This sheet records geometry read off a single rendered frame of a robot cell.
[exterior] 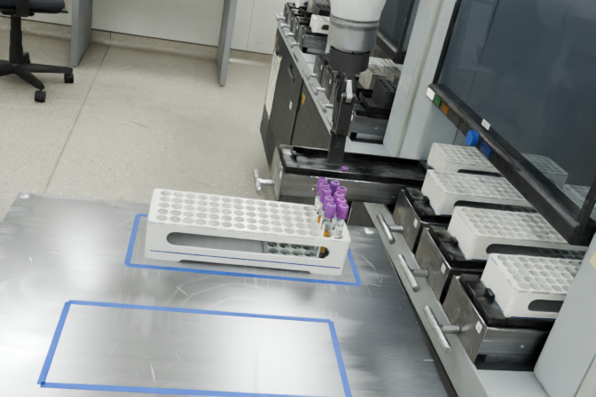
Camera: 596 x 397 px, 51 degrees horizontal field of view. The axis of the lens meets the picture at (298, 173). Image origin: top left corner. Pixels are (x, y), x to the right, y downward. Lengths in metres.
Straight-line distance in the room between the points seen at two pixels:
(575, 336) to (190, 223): 0.56
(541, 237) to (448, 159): 0.31
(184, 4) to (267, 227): 3.95
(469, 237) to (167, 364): 0.58
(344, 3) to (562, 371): 0.67
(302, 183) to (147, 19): 3.64
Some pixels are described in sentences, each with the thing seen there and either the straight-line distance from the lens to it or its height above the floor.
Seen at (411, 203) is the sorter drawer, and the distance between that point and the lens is 1.28.
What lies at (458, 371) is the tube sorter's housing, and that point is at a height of 0.70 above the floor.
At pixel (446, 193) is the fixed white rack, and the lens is 1.23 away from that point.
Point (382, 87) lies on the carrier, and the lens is 1.74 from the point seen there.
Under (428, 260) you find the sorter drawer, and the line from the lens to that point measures 1.17.
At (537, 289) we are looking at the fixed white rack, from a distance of 1.03.
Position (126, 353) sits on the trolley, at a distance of 0.78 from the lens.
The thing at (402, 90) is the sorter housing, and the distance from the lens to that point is 1.64.
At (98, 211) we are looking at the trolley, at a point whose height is 0.82.
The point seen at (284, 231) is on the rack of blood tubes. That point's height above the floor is 0.88.
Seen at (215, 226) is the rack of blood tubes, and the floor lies 0.88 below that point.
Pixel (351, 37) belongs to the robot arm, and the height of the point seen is 1.11.
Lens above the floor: 1.35
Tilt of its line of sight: 25 degrees down
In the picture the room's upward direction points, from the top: 12 degrees clockwise
